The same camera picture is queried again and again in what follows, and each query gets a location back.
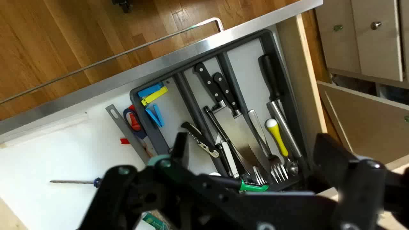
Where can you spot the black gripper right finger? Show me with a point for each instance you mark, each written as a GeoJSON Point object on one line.
{"type": "Point", "coordinates": [358, 192]}

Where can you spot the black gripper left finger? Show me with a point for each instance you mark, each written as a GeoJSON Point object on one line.
{"type": "Point", "coordinates": [123, 192]}

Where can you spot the open wooden cabinet drawer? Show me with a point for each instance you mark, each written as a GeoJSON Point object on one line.
{"type": "Point", "coordinates": [366, 123]}

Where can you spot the beige cabinet drawer front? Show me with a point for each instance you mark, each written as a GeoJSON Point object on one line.
{"type": "Point", "coordinates": [377, 51]}
{"type": "Point", "coordinates": [337, 46]}
{"type": "Point", "coordinates": [404, 38]}

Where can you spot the small red plastic piece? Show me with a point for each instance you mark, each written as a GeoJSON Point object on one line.
{"type": "Point", "coordinates": [124, 141]}

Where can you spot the flat grey metal strip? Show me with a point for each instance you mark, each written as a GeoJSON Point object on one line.
{"type": "Point", "coordinates": [123, 128]}

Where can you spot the blue plastic clip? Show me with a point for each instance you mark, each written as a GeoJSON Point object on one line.
{"type": "Point", "coordinates": [155, 115]}
{"type": "Point", "coordinates": [149, 91]}

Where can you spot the black folding corkscrew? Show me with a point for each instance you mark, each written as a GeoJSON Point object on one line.
{"type": "Point", "coordinates": [199, 136]}

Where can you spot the black tool with green end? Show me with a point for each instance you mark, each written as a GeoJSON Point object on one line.
{"type": "Point", "coordinates": [253, 187]}

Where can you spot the dull green cabinet knob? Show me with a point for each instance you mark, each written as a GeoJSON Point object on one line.
{"type": "Point", "coordinates": [338, 27]}

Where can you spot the grey cutlery tray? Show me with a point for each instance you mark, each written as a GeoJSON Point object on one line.
{"type": "Point", "coordinates": [250, 64]}

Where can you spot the shiny steel cabinet knob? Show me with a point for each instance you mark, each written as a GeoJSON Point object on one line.
{"type": "Point", "coordinates": [376, 24]}

